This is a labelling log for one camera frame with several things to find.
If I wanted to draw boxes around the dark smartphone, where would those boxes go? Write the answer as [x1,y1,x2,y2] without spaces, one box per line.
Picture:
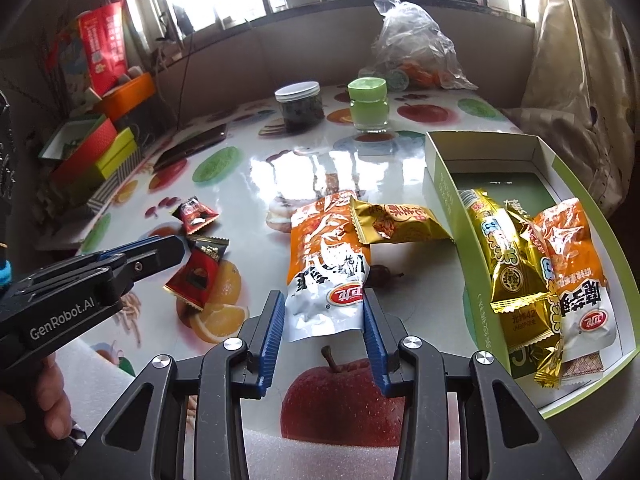
[152,124,227,171]

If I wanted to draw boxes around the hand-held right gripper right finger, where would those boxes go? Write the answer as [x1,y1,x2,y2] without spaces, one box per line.
[362,292,583,480]

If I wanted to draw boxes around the orange box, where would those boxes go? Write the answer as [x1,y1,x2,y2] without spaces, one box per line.
[92,72,157,122]

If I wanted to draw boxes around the yellow green box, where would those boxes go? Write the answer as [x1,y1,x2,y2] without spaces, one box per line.
[95,127,139,182]

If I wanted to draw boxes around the dark red snack packet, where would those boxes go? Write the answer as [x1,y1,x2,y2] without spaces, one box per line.
[163,251,222,312]

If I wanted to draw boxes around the white lid clear jar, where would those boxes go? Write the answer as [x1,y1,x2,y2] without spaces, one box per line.
[274,83,324,134]

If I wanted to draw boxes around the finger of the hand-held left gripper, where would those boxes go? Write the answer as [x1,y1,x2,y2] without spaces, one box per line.
[107,235,187,301]
[75,237,171,267]

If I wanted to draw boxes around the colourful paper bag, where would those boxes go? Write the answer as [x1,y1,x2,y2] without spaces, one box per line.
[46,20,94,107]

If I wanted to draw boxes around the yellow snack packet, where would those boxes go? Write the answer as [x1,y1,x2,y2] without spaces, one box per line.
[348,196,455,247]

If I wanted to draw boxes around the fruit print tablecloth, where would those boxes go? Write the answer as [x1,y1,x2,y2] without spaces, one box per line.
[50,82,551,480]

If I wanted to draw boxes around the red paper bag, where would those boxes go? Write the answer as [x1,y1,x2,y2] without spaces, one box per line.
[76,0,129,97]

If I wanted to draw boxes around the green glass jar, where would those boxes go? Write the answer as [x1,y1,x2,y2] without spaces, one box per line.
[347,77,390,134]

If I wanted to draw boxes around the long gold snack bar packet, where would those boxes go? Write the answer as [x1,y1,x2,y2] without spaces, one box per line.
[459,188,552,315]

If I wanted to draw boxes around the pink candy packet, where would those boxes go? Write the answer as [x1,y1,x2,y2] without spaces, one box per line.
[564,351,604,387]

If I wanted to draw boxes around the red textured box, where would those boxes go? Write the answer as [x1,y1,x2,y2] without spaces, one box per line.
[38,113,119,187]

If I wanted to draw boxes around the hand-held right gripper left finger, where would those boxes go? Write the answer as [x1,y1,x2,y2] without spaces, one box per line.
[62,290,286,480]

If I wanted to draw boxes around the cream patterned curtain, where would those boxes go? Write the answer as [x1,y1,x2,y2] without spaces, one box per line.
[502,0,640,218]

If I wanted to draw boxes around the black white striped box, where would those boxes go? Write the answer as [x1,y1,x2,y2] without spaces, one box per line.
[86,152,144,214]

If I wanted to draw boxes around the small red black snack packet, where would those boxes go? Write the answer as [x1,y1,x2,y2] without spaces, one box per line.
[171,198,221,234]

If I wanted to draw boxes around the person's left hand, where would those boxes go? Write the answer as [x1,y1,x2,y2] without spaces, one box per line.
[0,355,73,441]

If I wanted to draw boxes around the green white cardboard box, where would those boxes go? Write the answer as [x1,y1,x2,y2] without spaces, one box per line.
[424,130,632,420]

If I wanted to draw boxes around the clear plastic bag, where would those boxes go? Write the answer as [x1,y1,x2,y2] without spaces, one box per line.
[371,0,479,92]

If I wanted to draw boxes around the small dark snack packet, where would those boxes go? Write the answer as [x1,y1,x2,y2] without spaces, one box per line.
[187,234,231,264]

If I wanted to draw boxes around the orange white snack pouch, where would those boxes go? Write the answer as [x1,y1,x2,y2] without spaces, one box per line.
[531,197,617,361]
[286,191,372,344]

